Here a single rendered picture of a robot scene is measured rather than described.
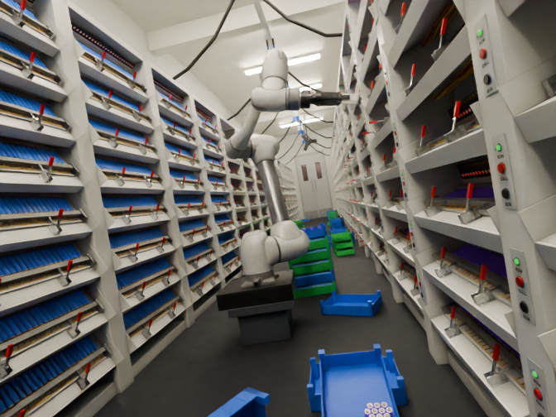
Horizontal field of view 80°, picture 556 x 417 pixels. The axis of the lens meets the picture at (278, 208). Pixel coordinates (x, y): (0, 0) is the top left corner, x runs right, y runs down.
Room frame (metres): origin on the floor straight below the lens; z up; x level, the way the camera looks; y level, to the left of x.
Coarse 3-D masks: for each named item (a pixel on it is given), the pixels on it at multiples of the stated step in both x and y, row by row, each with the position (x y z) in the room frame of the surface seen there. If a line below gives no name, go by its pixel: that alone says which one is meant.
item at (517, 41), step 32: (480, 0) 0.54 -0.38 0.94; (544, 0) 0.49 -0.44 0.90; (512, 32) 0.50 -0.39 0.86; (544, 32) 0.49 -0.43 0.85; (512, 64) 0.50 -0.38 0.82; (480, 96) 0.58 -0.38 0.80; (512, 128) 0.50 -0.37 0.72; (512, 160) 0.52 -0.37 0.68; (544, 160) 0.49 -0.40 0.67; (544, 192) 0.50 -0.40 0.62; (512, 224) 0.55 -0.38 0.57; (512, 288) 0.58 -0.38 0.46; (544, 288) 0.50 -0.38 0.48; (544, 320) 0.50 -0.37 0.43; (544, 352) 0.51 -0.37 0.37
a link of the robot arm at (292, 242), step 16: (256, 144) 1.90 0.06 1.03; (272, 144) 1.94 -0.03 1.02; (256, 160) 1.92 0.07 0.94; (272, 160) 1.95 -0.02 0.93; (272, 176) 1.89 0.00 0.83; (272, 192) 1.87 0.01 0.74; (272, 208) 1.86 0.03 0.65; (288, 224) 1.81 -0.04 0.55; (288, 240) 1.78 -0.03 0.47; (304, 240) 1.82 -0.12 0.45; (288, 256) 1.77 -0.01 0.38
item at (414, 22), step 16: (416, 0) 0.82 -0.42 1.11; (432, 0) 0.87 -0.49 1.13; (448, 0) 0.93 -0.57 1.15; (416, 16) 0.86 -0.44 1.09; (432, 16) 0.98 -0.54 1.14; (448, 16) 1.05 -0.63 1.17; (400, 32) 0.99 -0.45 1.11; (416, 32) 1.05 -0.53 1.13; (432, 32) 1.13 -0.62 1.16; (384, 48) 1.19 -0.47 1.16; (400, 48) 1.04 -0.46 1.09
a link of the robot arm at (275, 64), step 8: (272, 56) 1.42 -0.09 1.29; (280, 56) 1.42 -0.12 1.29; (264, 64) 1.44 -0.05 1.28; (272, 64) 1.40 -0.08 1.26; (280, 64) 1.41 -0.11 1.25; (264, 72) 1.42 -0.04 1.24; (272, 72) 1.39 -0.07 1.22; (280, 72) 1.40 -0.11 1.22; (248, 112) 1.65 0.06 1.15; (256, 112) 1.62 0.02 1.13; (248, 120) 1.65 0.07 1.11; (256, 120) 1.66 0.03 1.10; (248, 128) 1.67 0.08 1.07; (232, 136) 1.81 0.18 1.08; (240, 136) 1.73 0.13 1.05; (248, 136) 1.71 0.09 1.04; (232, 144) 1.80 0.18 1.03; (240, 144) 1.77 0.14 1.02
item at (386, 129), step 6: (390, 114) 1.29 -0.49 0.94; (390, 120) 1.32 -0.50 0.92; (384, 126) 1.44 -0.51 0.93; (390, 126) 1.35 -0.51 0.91; (378, 132) 1.59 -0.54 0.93; (384, 132) 1.49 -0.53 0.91; (390, 132) 1.40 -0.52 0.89; (372, 138) 1.88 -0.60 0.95; (378, 138) 1.65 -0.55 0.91; (384, 138) 1.54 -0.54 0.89; (372, 144) 1.85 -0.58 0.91; (378, 144) 1.72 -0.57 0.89
